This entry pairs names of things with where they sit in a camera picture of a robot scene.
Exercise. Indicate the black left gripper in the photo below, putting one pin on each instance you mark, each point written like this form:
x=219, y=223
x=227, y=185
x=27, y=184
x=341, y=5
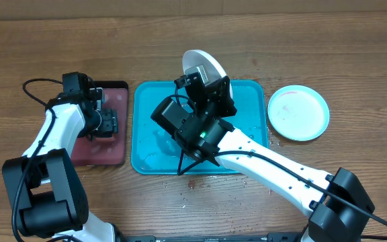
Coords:
x=110, y=123

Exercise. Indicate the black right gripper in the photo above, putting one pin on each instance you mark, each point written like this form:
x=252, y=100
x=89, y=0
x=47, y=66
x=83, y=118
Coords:
x=224, y=102

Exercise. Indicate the white plate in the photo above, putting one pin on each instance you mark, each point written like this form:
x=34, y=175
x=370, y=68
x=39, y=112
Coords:
x=199, y=61

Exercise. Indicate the light blue plate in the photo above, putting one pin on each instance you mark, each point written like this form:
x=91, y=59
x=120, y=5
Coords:
x=298, y=113

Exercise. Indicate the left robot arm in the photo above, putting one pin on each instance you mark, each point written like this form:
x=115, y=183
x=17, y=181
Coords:
x=45, y=193

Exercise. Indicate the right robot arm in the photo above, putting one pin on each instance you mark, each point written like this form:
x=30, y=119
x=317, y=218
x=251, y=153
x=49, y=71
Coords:
x=337, y=206

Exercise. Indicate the black tray with red water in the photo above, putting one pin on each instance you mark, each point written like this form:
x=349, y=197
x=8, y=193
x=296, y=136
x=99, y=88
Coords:
x=106, y=151

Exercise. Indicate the teal plastic tray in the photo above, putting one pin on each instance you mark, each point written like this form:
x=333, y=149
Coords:
x=154, y=152

